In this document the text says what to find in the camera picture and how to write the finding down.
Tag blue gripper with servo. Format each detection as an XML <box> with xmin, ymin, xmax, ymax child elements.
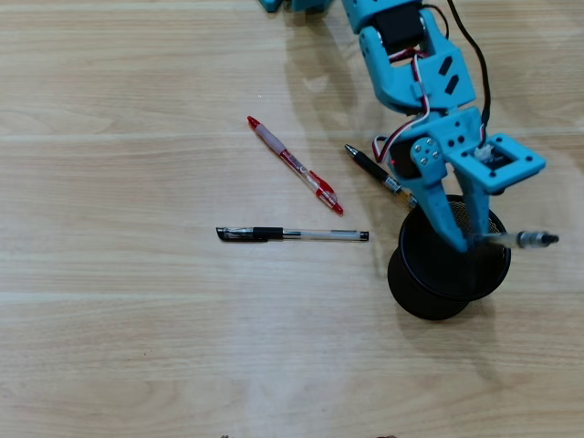
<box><xmin>390</xmin><ymin>107</ymin><xmax>492</xmax><ymax>253</ymax></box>

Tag grey grip clear pen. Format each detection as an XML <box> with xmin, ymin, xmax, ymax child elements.
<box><xmin>472</xmin><ymin>230</ymin><xmax>560</xmax><ymax>250</ymax></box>

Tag black grip silver tip pen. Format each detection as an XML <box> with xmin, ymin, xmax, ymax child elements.
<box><xmin>343</xmin><ymin>143</ymin><xmax>419</xmax><ymax>210</ymax></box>

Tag red pen white grip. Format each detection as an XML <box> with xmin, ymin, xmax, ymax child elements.
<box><xmin>246</xmin><ymin>115</ymin><xmax>345</xmax><ymax>216</ymax></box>

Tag clear gel pen black cap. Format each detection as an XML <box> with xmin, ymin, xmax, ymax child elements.
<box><xmin>214</xmin><ymin>225</ymin><xmax>370</xmax><ymax>244</ymax></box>

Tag black mesh pen holder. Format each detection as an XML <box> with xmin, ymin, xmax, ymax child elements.
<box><xmin>386</xmin><ymin>193</ymin><xmax>512</xmax><ymax>321</ymax></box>

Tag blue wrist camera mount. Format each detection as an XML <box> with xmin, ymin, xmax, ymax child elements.
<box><xmin>445</xmin><ymin>131</ymin><xmax>548</xmax><ymax>195</ymax></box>

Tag white red servo wires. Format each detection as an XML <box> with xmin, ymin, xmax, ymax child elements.
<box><xmin>371</xmin><ymin>47</ymin><xmax>433</xmax><ymax>163</ymax></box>

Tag black camera cable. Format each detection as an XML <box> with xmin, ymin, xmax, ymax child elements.
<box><xmin>446</xmin><ymin>0</ymin><xmax>492</xmax><ymax>138</ymax></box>

